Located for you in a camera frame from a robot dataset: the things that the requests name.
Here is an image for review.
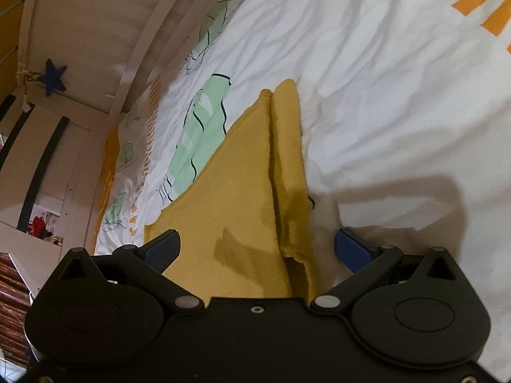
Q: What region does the black rail strip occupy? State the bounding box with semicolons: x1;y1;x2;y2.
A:
0;95;17;162
18;116;70;229

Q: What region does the yellow bed sheet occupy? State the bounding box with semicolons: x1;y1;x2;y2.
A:
95;128;121;246

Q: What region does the white string tag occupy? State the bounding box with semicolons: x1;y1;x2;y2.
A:
15;62;41;113

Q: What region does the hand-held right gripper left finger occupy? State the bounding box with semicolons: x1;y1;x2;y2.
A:
44;229;206;317

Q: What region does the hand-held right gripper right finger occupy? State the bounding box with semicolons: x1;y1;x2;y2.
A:
310;227;469;317

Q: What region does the yellow knit sweater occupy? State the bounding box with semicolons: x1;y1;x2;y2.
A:
144;79;320;302

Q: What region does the white leaf print duvet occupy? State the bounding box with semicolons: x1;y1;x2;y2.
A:
94;0;511;379

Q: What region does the wooden bed frame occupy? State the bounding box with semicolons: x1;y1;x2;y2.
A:
0;0;266;292

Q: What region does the red and white cloth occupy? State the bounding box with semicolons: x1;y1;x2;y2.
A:
30;207;60;244

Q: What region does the blue star decoration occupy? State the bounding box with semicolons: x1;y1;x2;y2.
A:
39;58;67;97

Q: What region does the striped dark red cloth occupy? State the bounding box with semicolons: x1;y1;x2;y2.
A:
0;251;34;370

